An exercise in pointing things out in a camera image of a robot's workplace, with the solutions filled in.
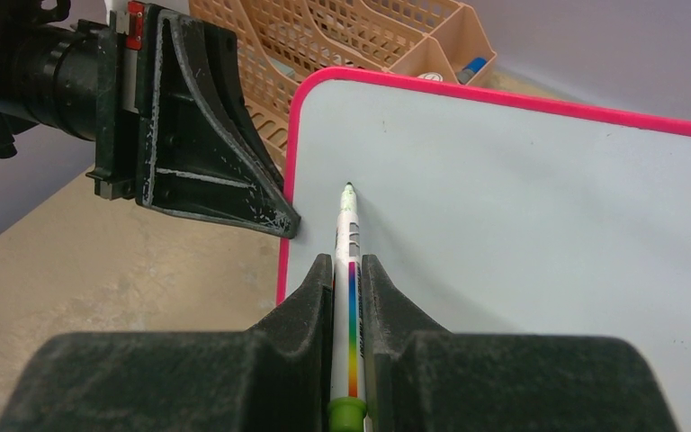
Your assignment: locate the orange plastic file organizer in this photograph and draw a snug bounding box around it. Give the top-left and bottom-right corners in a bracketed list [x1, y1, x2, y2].
[189, 0, 498, 168]

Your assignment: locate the blue item in organizer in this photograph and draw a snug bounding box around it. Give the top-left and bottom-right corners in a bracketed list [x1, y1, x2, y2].
[455, 57, 487, 85]

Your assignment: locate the white green marker pen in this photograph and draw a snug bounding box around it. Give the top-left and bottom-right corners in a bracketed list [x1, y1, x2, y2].
[328, 183, 367, 431]

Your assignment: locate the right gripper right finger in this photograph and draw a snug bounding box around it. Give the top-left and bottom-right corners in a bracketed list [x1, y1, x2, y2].
[361, 255, 678, 431]

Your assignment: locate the pink framed whiteboard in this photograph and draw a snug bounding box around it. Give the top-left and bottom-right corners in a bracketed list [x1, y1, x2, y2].
[277, 67, 691, 431]

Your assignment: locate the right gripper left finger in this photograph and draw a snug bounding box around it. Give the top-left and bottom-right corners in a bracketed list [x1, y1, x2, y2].
[0, 254, 333, 431]

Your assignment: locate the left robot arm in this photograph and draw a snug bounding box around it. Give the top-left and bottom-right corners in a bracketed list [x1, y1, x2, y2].
[0, 1, 301, 239]

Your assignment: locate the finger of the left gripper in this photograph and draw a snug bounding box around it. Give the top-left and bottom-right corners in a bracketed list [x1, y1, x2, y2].
[135, 8, 301, 239]

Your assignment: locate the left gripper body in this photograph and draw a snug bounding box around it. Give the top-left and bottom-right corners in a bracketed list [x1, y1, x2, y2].
[87, 1, 161, 200]

